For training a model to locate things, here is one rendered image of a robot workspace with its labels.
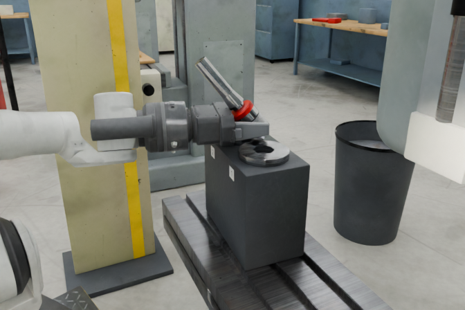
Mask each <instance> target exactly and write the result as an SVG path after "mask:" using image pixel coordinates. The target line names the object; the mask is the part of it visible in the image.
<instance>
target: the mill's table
mask: <svg viewBox="0 0 465 310"><path fill-rule="evenodd" d="M162 207H163V226H164V229H165V231H166V233H167V234H168V236H169V238H170V239H171V241H172V243H173V245H174V247H175V249H176V251H177V253H178V254H179V256H180V258H181V259H182V261H183V263H184V265H185V267H186V269H187V270H188V273H189V274H190V276H191V278H192V279H193V281H194V283H195V285H196V286H197V288H198V290H199V293H200V294H201V296H202V298H203V299H204V301H205V303H206V305H207V306H208V308H209V310H394V309H392V308H391V307H390V306H389V305H388V304H386V303H385V302H384V301H383V300H382V299H381V298H380V297H378V296H377V294H375V292H373V291H372V290H371V289H370V288H369V287H368V286H367V285H365V284H364V283H363V282H362V281H361V280H360V279H358V278H357V277H356V276H355V275H354V274H353V273H352V272H351V271H350V270H349V269H348V268H347V267H345V266H344V265H343V264H342V263H341V262H340V261H338V260H337V259H336V258H335V257H334V256H333V255H332V254H331V253H330V252H329V251H328V250H327V249H326V248H324V247H323V246H322V245H321V244H320V243H319V242H317V241H316V240H315V239H314V238H313V237H312V236H311V235H310V234H309V233H308V232H307V231H305V238H304V254H303V256H299V257H295V258H292V259H288V260H284V261H281V262H277V263H274V264H269V265H266V266H262V267H259V268H254V269H251V270H248V271H245V270H244V269H243V267H242V265H241V264H240V263H239V261H238V259H237V258H236V256H235V254H234V253H233V251H232V250H231V248H230V247H229V245H228V243H227V242H226V240H225V239H224V237H223V235H222V234H221V233H220V231H219V229H218V227H217V226H216V225H215V223H214V221H213V220H212V218H211V217H210V215H209V214H208V212H207V210H206V191H205V190H198V191H195V192H189V193H186V198H185V199H182V198H181V196H180V195H176V196H173V197H167V198H164V199H162Z"/></svg>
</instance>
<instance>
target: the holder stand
mask: <svg viewBox="0 0 465 310"><path fill-rule="evenodd" d="M204 151H205V177H206V210H207V212H208V214H209V215H210V217H211V218H212V220H213V221H214V223H215V225H216V226H217V227H218V229H219V231H220V233H221V234H222V235H223V237H224V239H225V240H226V242H227V243H228V245H229V247H230V248H231V250H232V251H233V253H234V254H235V256H236V258H237V259H238V261H239V263H240V264H241V265H242V267H243V269H244V270H245V271H248V270H251V269H254V268H259V267H262V266H266V265H269V264H274V263H277V262H281V261H284V260H288V259H292V258H295V257H299V256H303V254H304V238H305V228H306V219H307V201H308V191H309V174H310V164H308V163H307V162H306V161H304V160H303V159H301V158H300V157H299V156H298V155H296V154H295V153H293V152H292V151H291V150H290V149H289V148H288V147H287V146H286V145H283V144H282V143H280V142H278V141H277V140H276V139H274V138H273V137H272V136H270V135H268V136H267V137H266V138H264V139H263V140H257V139H256V140H250V139H247V140H238V141H235V144H234V145H230V146H221V145H220V144H210V145H204Z"/></svg>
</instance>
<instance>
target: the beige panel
mask: <svg viewBox="0 0 465 310"><path fill-rule="evenodd" d="M28 2H29V7H30V15H31V19H32V23H33V31H34V36H35V43H36V47H37V55H38V60H39V67H40V71H41V76H42V83H43V88H44V95H45V100H46V107H47V112H55V111H71V112H73V113H74V114H75V115H76V117H77V119H78V122H79V125H80V133H81V136H82V137H83V139H85V141H86V142H88V144H90V146H92V147H93V148H94V149H95V150H96V151H97V152H98V147H97V141H92V138H91V130H90V122H91V120H95V109H94V99H93V97H94V95H95V94H98V93H107V92H121V91H122V92H127V93H131V94H132V95H133V104H134V109H135V110H143V93H142V84H141V75H140V59H139V50H138V34H137V25H136V9H135V1H134V0H28ZM136 150H137V159H136V160H135V161H134V162H131V163H119V164H113V165H100V166H92V167H73V166H72V165H71V163H68V162H67V161H66V160H65V159H63V158H62V157H61V156H60V155H59V154H55V160H56V164H57V171H58V176H59V180H60V187H61V192H62V200H63V204H64V211H65V216H66V224H67V228H68V232H69V240H70V245H71V250H70V251H67V252H64V253H62V257H63V263H64V274H65V280H66V290H67V291H70V290H72V289H74V288H76V287H78V286H81V287H82V288H83V289H84V290H85V292H86V293H87V295H88V296H89V297H90V298H95V297H98V296H100V295H104V294H107V293H111V292H114V291H118V290H121V289H125V288H127V287H130V286H134V285H137V284H141V283H143V282H148V281H150V280H155V279H157V278H160V277H164V276H166V275H171V274H173V273H174V269H173V268H172V265H171V264H170V261H169V259H168V258H167V255H166V254H165V251H164V250H163V247H162V246H161V243H160V241H159V240H158V237H157V236H156V233H155V232H154V227H153V218H152V202H151V193H150V184H149V168H148V160H147V150H146V149H145V147H138V148H136Z"/></svg>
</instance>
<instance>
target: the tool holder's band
mask: <svg viewBox="0 0 465 310"><path fill-rule="evenodd" d="M243 103H244V107H243V108H242V109H241V110H240V111H238V112H234V111H233V110H232V114H233V116H234V119H235V121H238V120H240V119H242V118H243V117H244V116H246V115H247V114H248V113H249V112H250V111H251V109H252V108H253V103H252V102H251V101H250V100H245V101H243Z"/></svg>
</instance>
